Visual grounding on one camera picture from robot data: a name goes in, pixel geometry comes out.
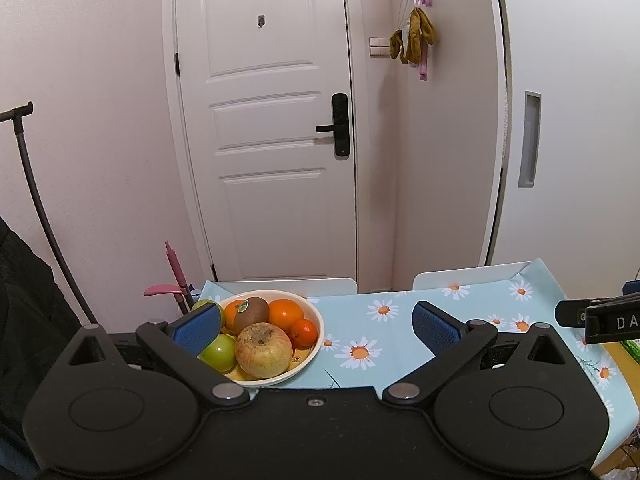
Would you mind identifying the brown kiwi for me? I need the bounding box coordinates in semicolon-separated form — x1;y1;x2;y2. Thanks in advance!
233;297;269;335

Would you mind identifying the white sliding wardrobe door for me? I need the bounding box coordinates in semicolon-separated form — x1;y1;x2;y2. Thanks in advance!
492;0;639;298

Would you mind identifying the white chair back right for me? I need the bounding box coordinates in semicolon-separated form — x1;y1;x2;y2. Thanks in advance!
412;261;529;290

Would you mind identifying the black stand pole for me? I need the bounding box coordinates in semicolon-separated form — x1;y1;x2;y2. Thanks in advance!
0;101;98;324

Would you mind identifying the blue daisy tablecloth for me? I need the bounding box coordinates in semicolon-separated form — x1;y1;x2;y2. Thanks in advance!
196;274;610;479

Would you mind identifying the green apple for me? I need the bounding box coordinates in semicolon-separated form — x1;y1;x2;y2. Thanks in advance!
198;333;236;374
191;299;226;329

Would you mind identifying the white wall switch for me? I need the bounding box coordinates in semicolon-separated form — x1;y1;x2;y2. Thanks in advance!
369;37;390;58

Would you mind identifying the black fabric bag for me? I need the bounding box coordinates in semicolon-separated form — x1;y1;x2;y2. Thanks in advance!
1;223;80;432

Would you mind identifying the cream cartoon plate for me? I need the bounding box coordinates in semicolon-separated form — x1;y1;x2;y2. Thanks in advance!
220;289;324;389

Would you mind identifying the large orange front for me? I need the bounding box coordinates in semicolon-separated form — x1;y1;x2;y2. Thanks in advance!
268;298;304;334

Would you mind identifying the small mandarin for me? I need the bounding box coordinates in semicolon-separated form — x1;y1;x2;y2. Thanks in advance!
224;300;250;334
290;318;319;350

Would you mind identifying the pink scooter handle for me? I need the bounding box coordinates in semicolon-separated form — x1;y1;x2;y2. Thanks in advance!
143;240;194;315

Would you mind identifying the black door handle lock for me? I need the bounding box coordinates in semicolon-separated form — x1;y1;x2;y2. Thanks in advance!
316;93;350;158

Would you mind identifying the yellow hanging cloth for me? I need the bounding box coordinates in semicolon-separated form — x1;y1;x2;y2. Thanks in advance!
390;6;436;65

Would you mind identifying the large yellow apple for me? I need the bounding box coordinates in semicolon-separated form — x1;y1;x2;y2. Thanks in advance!
235;322;294;379

